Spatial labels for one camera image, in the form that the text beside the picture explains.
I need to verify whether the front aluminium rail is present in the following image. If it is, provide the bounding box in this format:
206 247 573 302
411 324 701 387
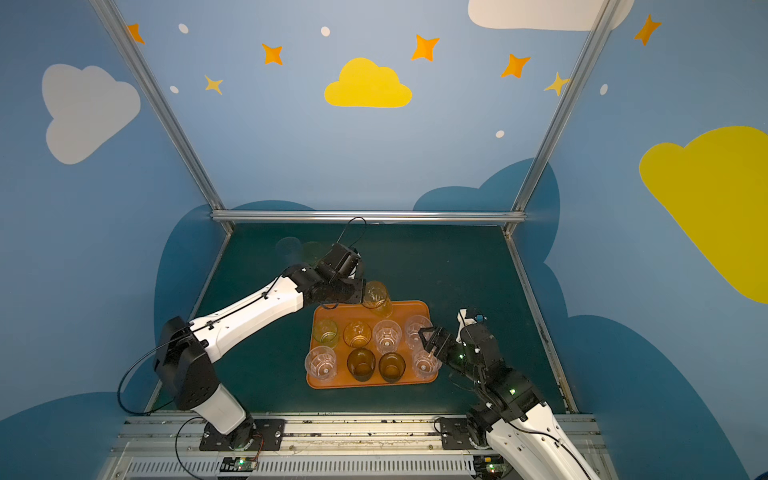
99 412 501 479

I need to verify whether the aluminium right frame post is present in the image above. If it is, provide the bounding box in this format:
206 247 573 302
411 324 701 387
504 0 622 240

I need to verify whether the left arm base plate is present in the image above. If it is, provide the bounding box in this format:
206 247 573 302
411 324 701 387
199 418 286 452

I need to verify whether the clear faceted glass back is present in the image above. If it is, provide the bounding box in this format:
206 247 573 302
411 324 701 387
304 346 338 383

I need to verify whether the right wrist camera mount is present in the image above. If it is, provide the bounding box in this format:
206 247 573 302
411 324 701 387
456 308 486 342

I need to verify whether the short green glass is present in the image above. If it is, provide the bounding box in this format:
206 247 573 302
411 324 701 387
312 319 339 348

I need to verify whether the tall amber glass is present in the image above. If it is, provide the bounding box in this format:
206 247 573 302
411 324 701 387
362 281 393 318

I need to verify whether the aluminium rear frame bar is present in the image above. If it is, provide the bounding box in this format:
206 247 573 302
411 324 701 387
211 210 526 224

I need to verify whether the tall clear bluish glass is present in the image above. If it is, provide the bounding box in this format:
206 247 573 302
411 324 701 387
275 236 304 266

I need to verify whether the small olive textured cup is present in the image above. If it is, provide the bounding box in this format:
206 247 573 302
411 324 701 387
378 352 406 383

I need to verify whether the dark olive textured cup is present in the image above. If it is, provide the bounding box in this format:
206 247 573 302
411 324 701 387
346 348 377 382

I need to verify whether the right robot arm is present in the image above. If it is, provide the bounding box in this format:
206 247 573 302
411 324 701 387
418 323 598 479

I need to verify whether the right controller board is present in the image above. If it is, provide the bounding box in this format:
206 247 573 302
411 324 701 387
472 455 507 480

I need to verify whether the short yellow glass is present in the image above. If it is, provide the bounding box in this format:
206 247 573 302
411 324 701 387
343 320 372 349

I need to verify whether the orange plastic tray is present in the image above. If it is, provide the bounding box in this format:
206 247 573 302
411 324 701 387
306 301 438 389

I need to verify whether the clear faceted glass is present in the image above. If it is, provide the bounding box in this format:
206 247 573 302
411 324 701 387
403 315 432 351
412 350 442 381
372 319 403 354
304 346 338 383

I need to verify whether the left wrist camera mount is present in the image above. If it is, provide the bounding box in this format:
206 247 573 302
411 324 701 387
316 243 362 282

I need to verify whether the controller board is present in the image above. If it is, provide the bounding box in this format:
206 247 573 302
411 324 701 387
472 455 507 480
219 456 259 473

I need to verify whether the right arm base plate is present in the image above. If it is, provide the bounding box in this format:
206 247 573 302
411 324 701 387
434 417 488 450

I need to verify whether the tall green glass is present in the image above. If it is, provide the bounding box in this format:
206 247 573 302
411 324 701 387
301 241 329 266

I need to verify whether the aluminium left frame post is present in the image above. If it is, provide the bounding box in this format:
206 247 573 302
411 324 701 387
90 0 225 214

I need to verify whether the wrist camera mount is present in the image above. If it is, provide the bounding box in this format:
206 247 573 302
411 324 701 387
456 308 486 342
316 243 362 282

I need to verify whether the left controller board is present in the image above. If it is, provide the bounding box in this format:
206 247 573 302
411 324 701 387
219 456 259 473

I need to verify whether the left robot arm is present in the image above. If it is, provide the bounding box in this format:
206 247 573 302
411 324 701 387
153 264 365 448

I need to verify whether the aluminium frame post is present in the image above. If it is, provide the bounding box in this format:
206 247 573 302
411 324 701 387
504 0 622 240
90 0 225 214

